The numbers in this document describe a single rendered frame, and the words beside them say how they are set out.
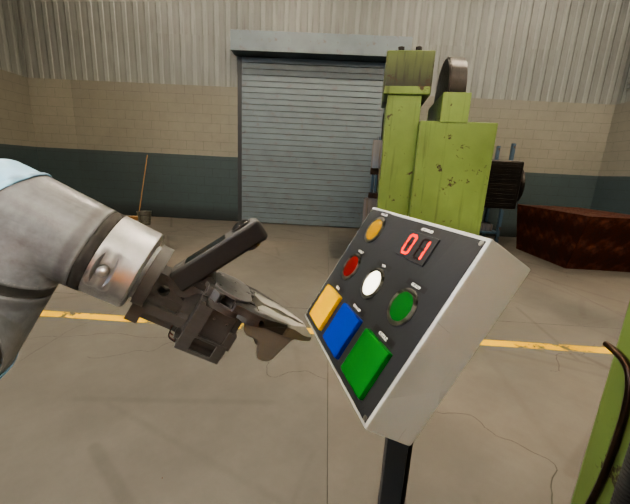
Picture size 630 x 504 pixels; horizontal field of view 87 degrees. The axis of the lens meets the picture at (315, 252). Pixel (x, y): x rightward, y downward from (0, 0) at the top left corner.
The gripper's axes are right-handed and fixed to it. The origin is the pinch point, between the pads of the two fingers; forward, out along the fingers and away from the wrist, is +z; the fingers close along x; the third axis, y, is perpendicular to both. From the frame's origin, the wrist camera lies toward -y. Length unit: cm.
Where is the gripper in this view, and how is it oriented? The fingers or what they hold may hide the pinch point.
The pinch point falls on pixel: (305, 328)
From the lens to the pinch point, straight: 44.7
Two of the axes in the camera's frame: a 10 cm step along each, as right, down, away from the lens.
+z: 8.1, 4.8, 3.4
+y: -5.3, 8.4, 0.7
